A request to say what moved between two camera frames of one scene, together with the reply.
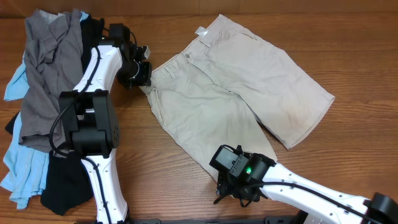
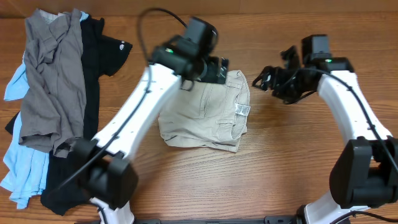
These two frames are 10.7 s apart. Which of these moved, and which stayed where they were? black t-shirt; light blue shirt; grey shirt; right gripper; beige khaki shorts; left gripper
Moved: beige khaki shorts; right gripper; left gripper
Stayed: light blue shirt; grey shirt; black t-shirt
